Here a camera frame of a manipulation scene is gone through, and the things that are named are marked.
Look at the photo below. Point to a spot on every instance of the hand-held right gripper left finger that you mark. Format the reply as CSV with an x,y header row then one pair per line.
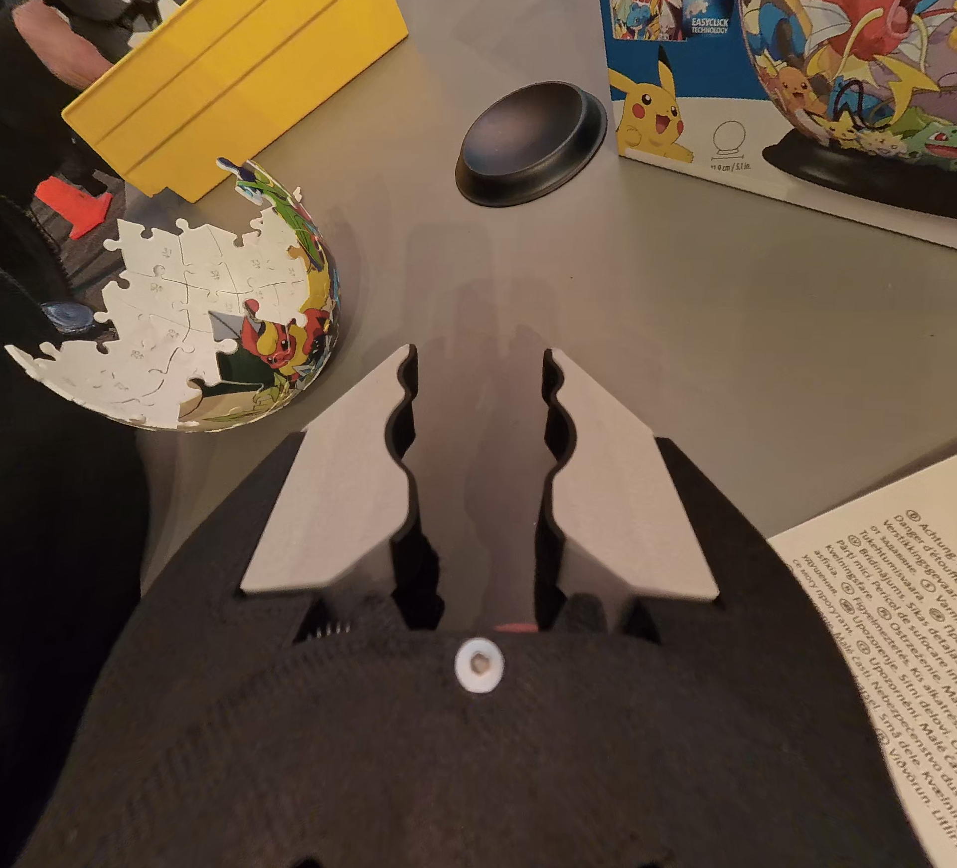
x,y
329,509

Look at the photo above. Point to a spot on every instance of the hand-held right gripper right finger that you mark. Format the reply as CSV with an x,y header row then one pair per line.
x,y
628,516

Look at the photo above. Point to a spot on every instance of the yellow plastic bin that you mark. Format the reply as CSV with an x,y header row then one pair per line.
x,y
262,60

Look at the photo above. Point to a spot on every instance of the partly built puzzle ball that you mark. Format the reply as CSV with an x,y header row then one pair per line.
x,y
187,299

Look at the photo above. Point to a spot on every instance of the black round ball stand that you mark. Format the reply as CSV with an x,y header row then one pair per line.
x,y
531,139

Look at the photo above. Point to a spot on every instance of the colourful puzzle box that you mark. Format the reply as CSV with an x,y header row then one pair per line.
x,y
748,60

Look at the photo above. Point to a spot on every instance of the person's left hand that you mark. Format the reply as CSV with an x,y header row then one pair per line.
x,y
67,49

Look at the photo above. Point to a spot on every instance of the orange cone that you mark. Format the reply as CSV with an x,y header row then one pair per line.
x,y
75,206

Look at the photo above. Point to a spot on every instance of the person's black clothing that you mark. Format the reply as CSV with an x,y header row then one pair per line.
x,y
52,584

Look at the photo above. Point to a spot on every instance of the white instruction leaflet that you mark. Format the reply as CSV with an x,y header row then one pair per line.
x,y
882,658

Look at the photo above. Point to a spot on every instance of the small round dark disc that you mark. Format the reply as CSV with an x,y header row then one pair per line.
x,y
67,318

